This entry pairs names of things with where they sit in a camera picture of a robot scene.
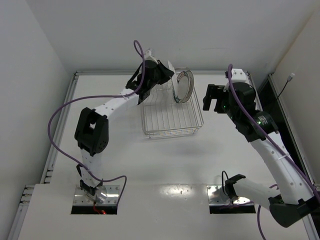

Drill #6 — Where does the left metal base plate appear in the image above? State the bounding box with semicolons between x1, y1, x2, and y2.
73;185;120;207

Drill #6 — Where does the dark green rimmed plate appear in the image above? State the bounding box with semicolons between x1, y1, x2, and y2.
174;70;194;104

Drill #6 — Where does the metal wire dish rack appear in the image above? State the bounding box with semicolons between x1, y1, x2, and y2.
140;81;204;138

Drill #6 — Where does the orange sunburst plate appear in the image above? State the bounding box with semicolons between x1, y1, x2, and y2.
167;60;181;103

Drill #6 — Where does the black cable with white plug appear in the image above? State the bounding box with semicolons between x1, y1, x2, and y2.
276;72;296;100

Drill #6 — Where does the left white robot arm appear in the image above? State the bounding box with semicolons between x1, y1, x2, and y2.
74;60;175;199

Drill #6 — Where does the metal base plate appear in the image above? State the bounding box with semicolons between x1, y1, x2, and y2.
206;184;254;207
73;185;120;207

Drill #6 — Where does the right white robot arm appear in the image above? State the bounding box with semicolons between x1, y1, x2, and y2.
203;82;320;228

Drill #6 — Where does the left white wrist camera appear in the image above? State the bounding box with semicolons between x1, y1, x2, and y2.
143;48;154;61

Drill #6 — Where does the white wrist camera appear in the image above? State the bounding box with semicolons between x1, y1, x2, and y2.
143;48;154;61
231;68;247;82

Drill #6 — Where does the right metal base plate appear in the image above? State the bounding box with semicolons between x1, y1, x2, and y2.
206;184;254;207

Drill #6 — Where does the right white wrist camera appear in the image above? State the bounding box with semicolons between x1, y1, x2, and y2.
231;68;247;82

